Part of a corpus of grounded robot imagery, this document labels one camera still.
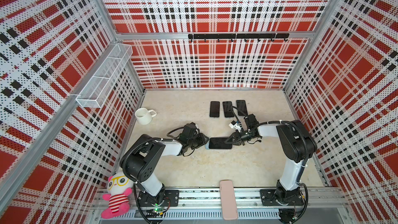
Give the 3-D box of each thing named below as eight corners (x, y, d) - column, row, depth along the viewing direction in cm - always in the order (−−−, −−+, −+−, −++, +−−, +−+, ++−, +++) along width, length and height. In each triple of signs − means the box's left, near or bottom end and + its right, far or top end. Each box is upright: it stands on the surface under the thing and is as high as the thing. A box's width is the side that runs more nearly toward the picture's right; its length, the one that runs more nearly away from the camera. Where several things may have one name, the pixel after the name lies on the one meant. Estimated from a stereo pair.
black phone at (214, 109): (209, 116, 108) (209, 115, 106) (209, 103, 116) (209, 101, 114) (220, 116, 108) (220, 115, 106) (219, 103, 116) (219, 101, 114)
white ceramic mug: (138, 126, 103) (133, 118, 96) (141, 115, 108) (137, 108, 102) (153, 126, 103) (149, 118, 96) (156, 115, 108) (152, 107, 102)
